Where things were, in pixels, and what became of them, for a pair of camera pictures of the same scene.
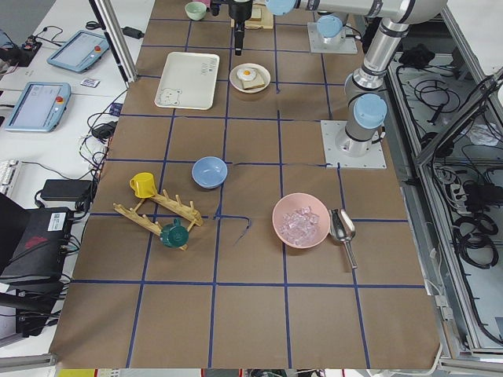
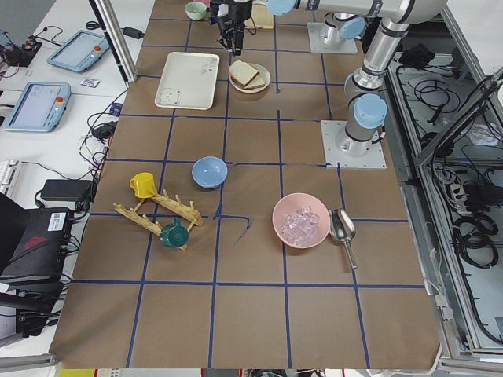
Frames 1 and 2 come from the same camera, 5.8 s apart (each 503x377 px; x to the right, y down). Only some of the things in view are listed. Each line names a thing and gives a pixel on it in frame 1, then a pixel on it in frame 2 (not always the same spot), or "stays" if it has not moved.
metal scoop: x=342 y=227 stays
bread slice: x=256 y=12 to x=243 y=73
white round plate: x=250 y=78 stays
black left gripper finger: x=239 y=32 stays
